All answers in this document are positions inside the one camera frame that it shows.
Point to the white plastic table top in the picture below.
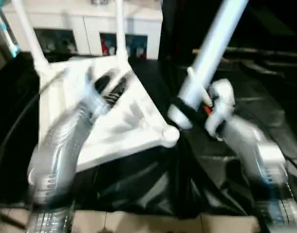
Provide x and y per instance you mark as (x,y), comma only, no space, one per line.
(129,121)

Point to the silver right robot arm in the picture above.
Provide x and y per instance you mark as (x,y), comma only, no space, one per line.
(243,136)

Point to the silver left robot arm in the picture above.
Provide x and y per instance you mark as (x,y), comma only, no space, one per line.
(61,145)

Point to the red object behind glass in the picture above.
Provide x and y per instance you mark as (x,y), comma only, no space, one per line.
(104,46)

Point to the small tan label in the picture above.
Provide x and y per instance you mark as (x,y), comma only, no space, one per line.
(195,51)

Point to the white cabinet with glass doors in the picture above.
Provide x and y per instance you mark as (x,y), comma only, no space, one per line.
(90,21)

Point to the black mat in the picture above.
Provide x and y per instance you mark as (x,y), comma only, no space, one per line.
(138,189)

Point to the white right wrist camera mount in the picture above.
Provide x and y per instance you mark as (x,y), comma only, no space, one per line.
(223,102)

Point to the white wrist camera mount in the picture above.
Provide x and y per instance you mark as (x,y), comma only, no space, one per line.
(87,80)
(223,102)

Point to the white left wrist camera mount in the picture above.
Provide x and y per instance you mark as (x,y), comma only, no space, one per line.
(87,80)

